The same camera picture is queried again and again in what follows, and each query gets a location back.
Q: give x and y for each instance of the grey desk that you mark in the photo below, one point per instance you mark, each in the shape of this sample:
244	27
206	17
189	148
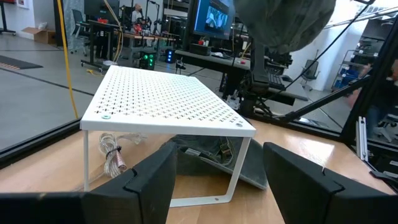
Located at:
211	60

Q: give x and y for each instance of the black standing desk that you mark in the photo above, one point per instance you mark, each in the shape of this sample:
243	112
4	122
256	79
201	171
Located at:
99	23

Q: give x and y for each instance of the black computer monitor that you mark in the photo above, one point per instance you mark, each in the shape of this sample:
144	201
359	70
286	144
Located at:
211	18

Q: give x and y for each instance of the metal rack blue bins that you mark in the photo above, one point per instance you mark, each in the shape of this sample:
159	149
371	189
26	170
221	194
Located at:
346	74

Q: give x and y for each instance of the black box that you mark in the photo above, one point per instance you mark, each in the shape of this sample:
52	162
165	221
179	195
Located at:
200	49

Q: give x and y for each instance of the silver aluminium bracket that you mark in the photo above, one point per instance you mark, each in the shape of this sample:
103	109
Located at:
362	140

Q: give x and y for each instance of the black keyboard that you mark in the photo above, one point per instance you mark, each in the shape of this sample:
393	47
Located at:
276	81

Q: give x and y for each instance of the dark grey baseball cap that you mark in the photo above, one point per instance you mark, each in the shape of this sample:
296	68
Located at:
280	21

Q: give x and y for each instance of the grey office chair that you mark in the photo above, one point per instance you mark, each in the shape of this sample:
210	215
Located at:
79	28

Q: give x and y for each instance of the black device blue lights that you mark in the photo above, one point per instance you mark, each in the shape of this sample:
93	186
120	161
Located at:
169	56

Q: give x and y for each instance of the black office chair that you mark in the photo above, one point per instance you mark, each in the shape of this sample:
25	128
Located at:
311	71

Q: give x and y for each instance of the black floor mat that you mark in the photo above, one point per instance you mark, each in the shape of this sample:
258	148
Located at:
15	62

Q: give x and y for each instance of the white patterned cloth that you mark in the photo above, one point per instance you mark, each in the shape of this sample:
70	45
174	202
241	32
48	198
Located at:
155	99

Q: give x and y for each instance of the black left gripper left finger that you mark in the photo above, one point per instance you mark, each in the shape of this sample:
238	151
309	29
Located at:
93	208

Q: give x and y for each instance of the grey-green baseball cap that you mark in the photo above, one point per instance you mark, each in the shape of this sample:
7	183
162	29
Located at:
205	147

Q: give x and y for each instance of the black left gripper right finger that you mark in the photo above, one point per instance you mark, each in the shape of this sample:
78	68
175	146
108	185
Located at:
326	205

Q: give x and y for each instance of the cardboard box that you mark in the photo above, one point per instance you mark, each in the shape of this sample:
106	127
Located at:
40	35

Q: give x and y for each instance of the person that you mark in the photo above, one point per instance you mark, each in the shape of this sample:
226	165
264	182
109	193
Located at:
136	14
385	102

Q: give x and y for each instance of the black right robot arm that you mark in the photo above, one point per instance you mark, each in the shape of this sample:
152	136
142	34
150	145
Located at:
259	68

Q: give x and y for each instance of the computer tower green lights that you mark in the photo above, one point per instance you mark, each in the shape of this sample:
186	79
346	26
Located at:
147	59

